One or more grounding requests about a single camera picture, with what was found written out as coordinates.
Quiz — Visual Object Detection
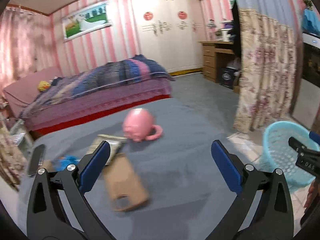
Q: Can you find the blue plastic bag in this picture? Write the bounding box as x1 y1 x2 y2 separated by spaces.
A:
55 155 80 171

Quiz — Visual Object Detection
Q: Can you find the person's right hand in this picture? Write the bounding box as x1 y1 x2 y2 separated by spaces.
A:
304 179 319 208

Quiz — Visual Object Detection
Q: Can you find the light blue plastic basket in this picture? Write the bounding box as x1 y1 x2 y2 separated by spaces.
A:
259 121 319 193

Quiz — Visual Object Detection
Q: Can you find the black smartphone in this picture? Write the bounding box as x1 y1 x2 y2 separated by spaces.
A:
27 144 46 177

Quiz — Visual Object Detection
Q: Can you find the floral curtain left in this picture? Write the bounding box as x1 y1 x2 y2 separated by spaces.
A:
0 115 27 192

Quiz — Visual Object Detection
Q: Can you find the floral curtain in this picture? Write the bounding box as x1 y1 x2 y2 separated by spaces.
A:
0 115 27 192
234 0 303 133

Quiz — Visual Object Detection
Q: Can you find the tan phone case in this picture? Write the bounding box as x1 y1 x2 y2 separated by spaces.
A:
102 153 150 212

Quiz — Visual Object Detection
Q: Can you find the floral curtain right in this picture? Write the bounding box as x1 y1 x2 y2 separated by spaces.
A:
234 0 303 133

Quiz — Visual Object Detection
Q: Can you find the black box under desk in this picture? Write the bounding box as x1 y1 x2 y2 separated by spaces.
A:
220 67 237 89

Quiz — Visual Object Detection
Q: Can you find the grey blanket on table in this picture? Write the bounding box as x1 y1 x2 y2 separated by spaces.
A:
16 97 266 240

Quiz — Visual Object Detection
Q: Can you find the bed with striped quilt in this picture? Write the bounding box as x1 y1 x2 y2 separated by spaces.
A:
3 55 173 135

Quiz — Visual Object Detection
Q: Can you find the pink pig mug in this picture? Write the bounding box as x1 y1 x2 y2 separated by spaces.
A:
122 108 163 142

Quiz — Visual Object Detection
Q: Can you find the yellow duck plush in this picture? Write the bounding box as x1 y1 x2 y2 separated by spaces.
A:
37 81 51 93

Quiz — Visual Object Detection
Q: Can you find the wooden desk with drawers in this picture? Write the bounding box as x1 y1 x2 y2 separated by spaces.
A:
200 41 235 83

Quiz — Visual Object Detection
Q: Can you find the desk lamp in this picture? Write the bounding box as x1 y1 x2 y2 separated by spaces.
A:
207 19 216 41

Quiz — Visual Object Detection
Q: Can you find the pink window curtain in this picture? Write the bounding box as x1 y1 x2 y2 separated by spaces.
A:
1 7 59 89

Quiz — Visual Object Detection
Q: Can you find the white wardrobe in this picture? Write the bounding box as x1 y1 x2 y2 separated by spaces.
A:
131 0 206 73

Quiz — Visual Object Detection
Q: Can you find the framed wedding picture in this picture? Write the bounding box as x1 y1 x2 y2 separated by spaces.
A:
61 1 112 42

